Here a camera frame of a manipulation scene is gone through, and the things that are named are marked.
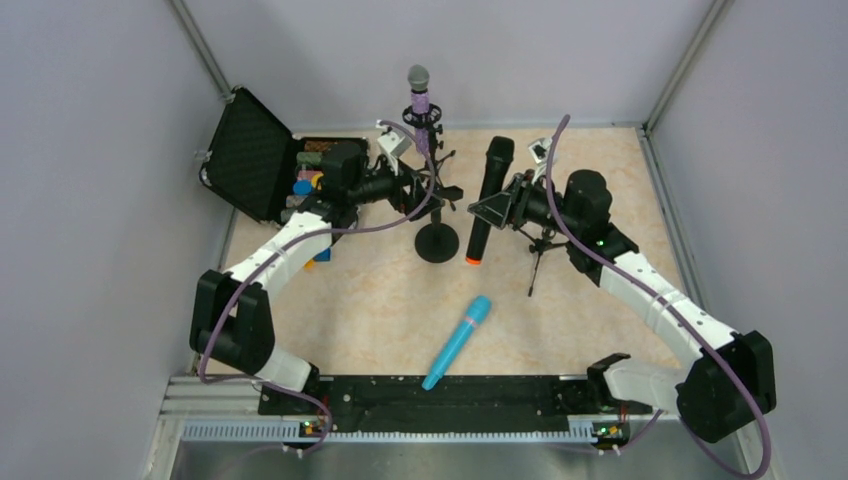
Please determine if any purple glitter microphone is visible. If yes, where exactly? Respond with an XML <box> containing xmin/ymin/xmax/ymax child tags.
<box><xmin>407</xmin><ymin>64</ymin><xmax>430</xmax><ymax>155</ymax></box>

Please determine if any turquoise toy microphone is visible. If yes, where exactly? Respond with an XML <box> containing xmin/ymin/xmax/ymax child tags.
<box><xmin>421</xmin><ymin>295</ymin><xmax>492</xmax><ymax>391</ymax></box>

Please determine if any shock mount tripod stand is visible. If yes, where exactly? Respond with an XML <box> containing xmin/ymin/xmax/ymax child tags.
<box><xmin>403</xmin><ymin>101</ymin><xmax>456</xmax><ymax>193</ymax></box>

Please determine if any blue round button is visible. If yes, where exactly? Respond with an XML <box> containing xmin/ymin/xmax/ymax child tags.
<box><xmin>292</xmin><ymin>179</ymin><xmax>314</xmax><ymax>196</ymax></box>

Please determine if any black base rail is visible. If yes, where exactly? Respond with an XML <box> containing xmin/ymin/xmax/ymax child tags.
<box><xmin>258</xmin><ymin>375</ymin><xmax>639</xmax><ymax>434</ymax></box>

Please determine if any yellow blue toy block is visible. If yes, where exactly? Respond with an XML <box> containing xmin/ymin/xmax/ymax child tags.
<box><xmin>304</xmin><ymin>248</ymin><xmax>332</xmax><ymax>271</ymax></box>

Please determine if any green poker chip row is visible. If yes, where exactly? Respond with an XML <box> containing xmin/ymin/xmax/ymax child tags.
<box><xmin>295</xmin><ymin>152</ymin><xmax>323</xmax><ymax>170</ymax></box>

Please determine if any small black tripod stand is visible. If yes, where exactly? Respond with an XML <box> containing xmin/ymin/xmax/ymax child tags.
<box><xmin>518</xmin><ymin>227</ymin><xmax>566</xmax><ymax>298</ymax></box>

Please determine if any black orange-tipped microphone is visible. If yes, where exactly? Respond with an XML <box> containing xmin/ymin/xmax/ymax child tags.
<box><xmin>465</xmin><ymin>136</ymin><xmax>515</xmax><ymax>265</ymax></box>

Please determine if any black poker chip case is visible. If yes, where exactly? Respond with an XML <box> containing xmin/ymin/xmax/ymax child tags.
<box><xmin>198</xmin><ymin>85</ymin><xmax>370</xmax><ymax>226</ymax></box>

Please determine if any orange brown poker chip row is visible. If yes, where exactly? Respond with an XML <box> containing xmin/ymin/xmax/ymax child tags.
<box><xmin>303</xmin><ymin>137</ymin><xmax>338</xmax><ymax>153</ymax></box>

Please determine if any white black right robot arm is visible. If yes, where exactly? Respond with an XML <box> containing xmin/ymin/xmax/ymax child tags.
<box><xmin>466</xmin><ymin>136</ymin><xmax>777</xmax><ymax>443</ymax></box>

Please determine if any round base clip stand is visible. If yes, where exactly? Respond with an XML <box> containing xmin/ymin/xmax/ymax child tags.
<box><xmin>414</xmin><ymin>186</ymin><xmax>464</xmax><ymax>264</ymax></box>

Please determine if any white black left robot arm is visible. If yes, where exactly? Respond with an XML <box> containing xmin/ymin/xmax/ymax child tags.
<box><xmin>189</xmin><ymin>120</ymin><xmax>435</xmax><ymax>395</ymax></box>

